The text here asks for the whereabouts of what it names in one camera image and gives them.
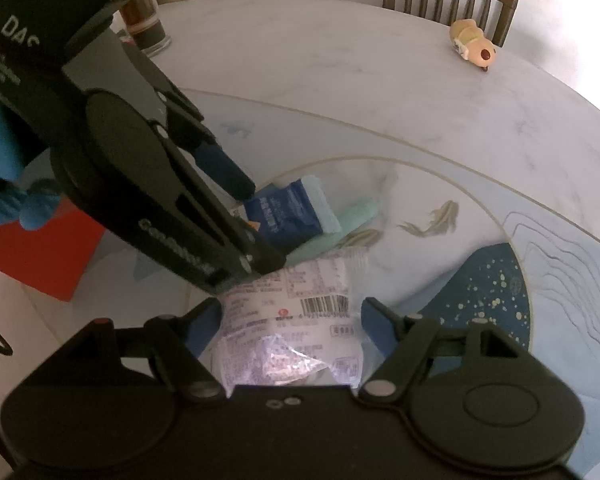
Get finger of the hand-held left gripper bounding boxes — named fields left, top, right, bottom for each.
left=122, top=42, right=257, bottom=200
left=164, top=136, right=287, bottom=295

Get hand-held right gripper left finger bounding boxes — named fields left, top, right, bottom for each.
left=75, top=297, right=228, bottom=403

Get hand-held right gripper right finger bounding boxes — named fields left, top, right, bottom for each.
left=361, top=297, right=536, bottom=403

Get dark blue packet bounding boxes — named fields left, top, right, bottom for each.
left=242, top=175, right=341, bottom=248

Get white clear snack packet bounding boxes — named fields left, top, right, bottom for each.
left=215, top=250, right=368, bottom=388

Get white cardboard box red edges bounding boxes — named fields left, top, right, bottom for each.
left=0, top=195, right=108, bottom=303

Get white marble desktop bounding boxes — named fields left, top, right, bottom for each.
left=0, top=0, right=600, bottom=411

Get person's left hand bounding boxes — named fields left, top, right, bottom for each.
left=0, top=82, right=63, bottom=233

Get mint green tube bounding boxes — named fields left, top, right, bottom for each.
left=285, top=197, right=378, bottom=271

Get clear round plate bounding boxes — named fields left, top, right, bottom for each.
left=260, top=154, right=533, bottom=361

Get glass tea bottle white lid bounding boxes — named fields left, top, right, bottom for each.
left=119, top=0, right=173, bottom=58

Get glass turntable fish print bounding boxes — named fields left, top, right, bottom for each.
left=130, top=87, right=600, bottom=411

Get tan animal toy figure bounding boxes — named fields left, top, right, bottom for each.
left=449, top=18, right=497, bottom=72

